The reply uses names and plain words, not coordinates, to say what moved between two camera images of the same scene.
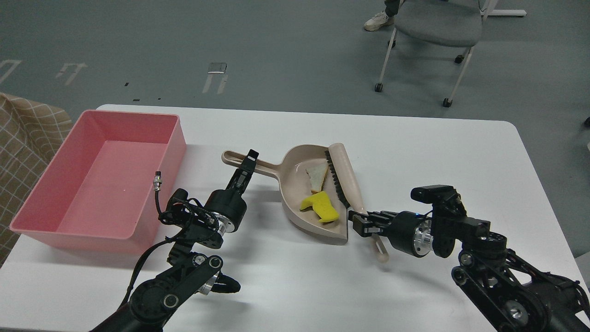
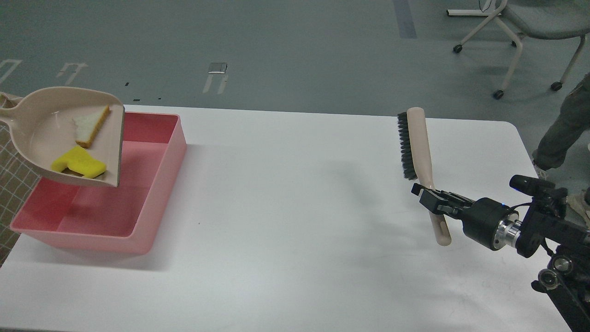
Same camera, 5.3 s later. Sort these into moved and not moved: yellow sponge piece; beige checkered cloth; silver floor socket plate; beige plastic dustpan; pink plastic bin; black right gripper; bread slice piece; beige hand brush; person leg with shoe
Moved: bread slice piece; black right gripper; beige plastic dustpan; yellow sponge piece; person leg with shoe; beige hand brush
Not moved: silver floor socket plate; beige checkered cloth; pink plastic bin
